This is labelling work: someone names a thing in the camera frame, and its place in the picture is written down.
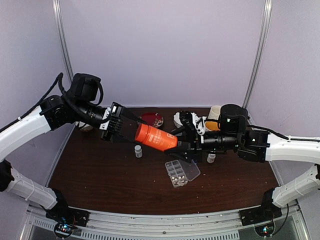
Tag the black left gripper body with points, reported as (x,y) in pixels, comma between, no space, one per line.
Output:
(106,134)

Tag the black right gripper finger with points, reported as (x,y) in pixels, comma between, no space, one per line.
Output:
(183,151)
(181,133)

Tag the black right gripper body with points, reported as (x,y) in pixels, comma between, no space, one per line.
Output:
(195,143)

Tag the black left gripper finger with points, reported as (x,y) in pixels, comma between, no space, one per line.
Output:
(129,115)
(118,138)

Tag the orange pill bottle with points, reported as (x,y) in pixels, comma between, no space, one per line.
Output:
(155,138)

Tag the clear plastic pill organizer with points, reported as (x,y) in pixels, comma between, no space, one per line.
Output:
(181,172)

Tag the small white pill bottle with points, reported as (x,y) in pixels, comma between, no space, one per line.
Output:
(138,151)

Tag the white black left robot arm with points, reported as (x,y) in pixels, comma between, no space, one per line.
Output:
(81,103)

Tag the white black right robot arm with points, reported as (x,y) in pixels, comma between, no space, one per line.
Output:
(231,131)

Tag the white scalloped bowl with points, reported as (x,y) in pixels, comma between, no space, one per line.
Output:
(176,120)

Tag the floral mug yellow inside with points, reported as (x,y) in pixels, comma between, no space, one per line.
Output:
(212,125)

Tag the red floral plate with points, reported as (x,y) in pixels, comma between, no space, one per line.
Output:
(153,119)

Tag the white patterned rice bowl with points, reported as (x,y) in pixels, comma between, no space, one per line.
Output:
(85,128)

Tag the cream ribbed ceramic mug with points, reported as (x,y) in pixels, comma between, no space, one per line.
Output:
(214,112)

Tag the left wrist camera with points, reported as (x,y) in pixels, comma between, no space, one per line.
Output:
(109,114)

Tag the front aluminium rail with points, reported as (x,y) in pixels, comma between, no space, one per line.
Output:
(223,225)

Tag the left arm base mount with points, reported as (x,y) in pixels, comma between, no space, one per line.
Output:
(67,220)

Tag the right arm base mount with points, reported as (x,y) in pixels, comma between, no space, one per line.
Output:
(262,218)

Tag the left aluminium frame post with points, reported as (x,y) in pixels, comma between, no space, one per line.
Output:
(62,38)

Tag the aluminium frame post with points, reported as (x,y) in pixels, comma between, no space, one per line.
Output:
(62,38)
(263,35)

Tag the right aluminium frame post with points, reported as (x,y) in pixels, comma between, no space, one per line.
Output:
(263,35)

